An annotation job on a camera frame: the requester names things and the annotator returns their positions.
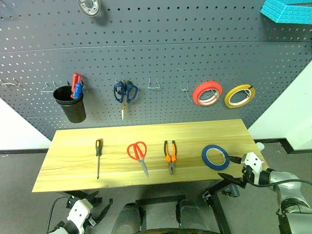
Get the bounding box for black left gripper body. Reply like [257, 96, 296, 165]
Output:
[83, 204, 98, 229]

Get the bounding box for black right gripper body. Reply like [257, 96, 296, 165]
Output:
[241, 164, 254, 184]

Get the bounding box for grey pegboard wall panel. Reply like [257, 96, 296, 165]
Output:
[0, 0, 312, 142]

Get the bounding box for dark grey adapter box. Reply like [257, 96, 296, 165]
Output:
[224, 183, 241, 198]

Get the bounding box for dark rounded shape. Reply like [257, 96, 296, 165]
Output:
[175, 199, 206, 231]
[116, 203, 142, 234]

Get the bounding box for blue tape roll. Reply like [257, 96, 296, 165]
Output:
[201, 144, 230, 171]

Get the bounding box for yellow tape roll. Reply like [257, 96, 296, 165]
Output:
[224, 84, 256, 109]

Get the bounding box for red tape roll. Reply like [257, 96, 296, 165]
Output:
[192, 80, 223, 107]

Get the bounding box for black plastic cup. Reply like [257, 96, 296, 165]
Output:
[53, 85, 87, 123]

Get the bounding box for silver double-prong pegboard hook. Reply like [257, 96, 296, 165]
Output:
[0, 78, 21, 88]

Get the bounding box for teal foam block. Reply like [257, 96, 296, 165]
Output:
[260, 0, 312, 25]

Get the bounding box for round silver metal disc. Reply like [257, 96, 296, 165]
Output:
[78, 0, 101, 17]

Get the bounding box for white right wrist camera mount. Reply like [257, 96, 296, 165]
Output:
[240, 152, 269, 184]

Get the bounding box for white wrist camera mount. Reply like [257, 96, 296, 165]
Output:
[240, 152, 269, 184]
[67, 198, 95, 229]

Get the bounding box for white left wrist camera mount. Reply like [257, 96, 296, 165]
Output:
[67, 198, 95, 229]

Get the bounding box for black metal table frame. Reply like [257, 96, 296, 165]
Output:
[63, 178, 233, 234]

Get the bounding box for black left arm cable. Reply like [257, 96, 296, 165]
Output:
[46, 196, 72, 234]

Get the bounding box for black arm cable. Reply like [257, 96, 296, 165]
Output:
[245, 178, 312, 189]
[46, 196, 72, 234]

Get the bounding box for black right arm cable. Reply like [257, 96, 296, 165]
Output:
[245, 178, 312, 189]

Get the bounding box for black orange handled screwdriver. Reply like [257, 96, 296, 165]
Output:
[95, 138, 104, 180]

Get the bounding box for red-handled scissors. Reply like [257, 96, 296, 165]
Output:
[126, 141, 150, 177]

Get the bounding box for orange black handled pliers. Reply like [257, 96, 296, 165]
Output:
[163, 139, 178, 176]

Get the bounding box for silver wire loop hook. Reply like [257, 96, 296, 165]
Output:
[147, 77, 162, 89]
[40, 81, 59, 94]

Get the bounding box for blue-handled scissors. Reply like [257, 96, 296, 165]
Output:
[113, 80, 138, 121]

